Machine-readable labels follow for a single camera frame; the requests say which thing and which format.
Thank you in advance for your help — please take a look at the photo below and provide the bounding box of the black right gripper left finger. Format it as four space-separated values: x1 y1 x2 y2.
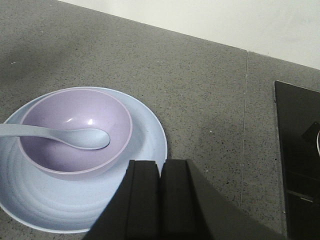
84 160 159 240

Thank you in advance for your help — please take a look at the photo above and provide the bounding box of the black glass cooktop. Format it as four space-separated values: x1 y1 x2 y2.
274 81 320 240

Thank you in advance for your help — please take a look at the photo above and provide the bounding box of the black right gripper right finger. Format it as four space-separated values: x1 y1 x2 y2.
160 159 286 240

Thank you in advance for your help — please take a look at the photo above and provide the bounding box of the purple plastic bowl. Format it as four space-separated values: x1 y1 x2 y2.
18 88 133 180

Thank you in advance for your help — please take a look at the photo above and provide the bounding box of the light blue plastic plate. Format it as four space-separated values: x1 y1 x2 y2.
0 88 168 234

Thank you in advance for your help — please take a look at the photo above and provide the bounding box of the light blue plastic spoon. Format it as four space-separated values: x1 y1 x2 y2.
0 123 111 150

